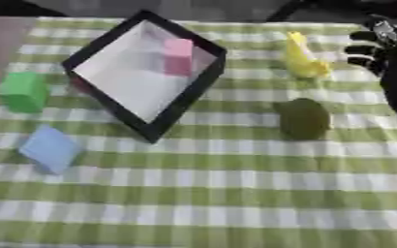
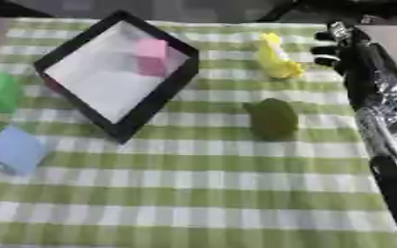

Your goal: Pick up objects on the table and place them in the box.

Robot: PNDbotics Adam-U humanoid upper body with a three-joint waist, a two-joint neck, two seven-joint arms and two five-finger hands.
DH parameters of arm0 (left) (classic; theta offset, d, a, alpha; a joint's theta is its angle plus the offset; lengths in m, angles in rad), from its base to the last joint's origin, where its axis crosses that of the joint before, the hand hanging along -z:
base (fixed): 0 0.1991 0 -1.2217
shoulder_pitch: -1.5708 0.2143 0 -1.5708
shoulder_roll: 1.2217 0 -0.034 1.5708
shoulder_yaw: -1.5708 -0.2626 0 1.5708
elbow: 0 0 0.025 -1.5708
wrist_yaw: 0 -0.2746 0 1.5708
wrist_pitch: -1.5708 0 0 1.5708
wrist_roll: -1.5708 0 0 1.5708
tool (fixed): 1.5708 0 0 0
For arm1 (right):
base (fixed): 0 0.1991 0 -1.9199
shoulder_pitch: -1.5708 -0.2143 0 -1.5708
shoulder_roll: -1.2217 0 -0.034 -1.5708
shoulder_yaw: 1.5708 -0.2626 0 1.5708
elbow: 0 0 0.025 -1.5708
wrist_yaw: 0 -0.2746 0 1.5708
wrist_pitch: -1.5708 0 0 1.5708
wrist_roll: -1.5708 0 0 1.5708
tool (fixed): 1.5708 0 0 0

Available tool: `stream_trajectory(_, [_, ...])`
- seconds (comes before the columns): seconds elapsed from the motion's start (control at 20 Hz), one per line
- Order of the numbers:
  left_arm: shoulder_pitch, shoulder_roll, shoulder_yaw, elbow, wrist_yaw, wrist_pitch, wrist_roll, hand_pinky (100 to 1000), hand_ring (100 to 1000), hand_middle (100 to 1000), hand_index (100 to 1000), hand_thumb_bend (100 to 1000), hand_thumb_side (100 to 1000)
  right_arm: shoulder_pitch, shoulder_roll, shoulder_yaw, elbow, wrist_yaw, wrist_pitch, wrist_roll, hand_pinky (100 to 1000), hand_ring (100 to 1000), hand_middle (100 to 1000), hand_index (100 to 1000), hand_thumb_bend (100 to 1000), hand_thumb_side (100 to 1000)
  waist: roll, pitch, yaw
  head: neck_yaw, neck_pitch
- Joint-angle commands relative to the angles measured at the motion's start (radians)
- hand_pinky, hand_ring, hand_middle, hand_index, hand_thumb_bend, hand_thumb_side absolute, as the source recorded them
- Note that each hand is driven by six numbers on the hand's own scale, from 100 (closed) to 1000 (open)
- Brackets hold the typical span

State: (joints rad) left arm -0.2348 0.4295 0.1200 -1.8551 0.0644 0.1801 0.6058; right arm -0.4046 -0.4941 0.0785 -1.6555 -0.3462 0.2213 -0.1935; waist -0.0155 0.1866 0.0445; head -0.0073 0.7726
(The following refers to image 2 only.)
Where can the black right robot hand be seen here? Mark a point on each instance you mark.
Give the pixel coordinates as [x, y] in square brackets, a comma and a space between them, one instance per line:
[359, 69]

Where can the black box with white inside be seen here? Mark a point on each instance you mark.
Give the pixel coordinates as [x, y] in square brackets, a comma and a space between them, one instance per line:
[114, 77]

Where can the yellow soft toy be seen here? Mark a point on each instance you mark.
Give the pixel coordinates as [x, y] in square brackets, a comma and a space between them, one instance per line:
[276, 58]

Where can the dark green soft toy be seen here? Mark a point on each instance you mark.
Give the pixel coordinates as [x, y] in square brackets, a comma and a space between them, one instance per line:
[272, 118]

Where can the pink cube block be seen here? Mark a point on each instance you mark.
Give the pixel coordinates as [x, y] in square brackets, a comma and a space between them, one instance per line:
[151, 57]

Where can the light blue cube block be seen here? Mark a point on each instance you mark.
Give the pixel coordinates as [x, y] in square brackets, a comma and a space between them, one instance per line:
[16, 149]

